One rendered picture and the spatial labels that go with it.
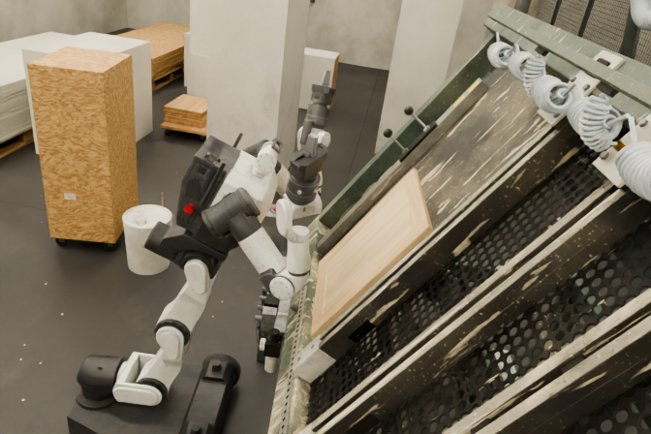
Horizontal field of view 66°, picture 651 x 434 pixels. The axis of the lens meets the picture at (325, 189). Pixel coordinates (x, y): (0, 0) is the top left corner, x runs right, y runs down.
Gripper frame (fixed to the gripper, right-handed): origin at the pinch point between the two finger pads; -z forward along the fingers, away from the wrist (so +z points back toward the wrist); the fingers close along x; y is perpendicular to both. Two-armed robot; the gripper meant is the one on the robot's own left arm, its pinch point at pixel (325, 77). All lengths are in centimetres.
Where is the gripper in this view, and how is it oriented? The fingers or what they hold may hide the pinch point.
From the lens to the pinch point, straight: 198.5
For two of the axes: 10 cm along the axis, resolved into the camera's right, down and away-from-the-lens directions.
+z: -2.2, 9.6, 1.8
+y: -8.2, -0.8, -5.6
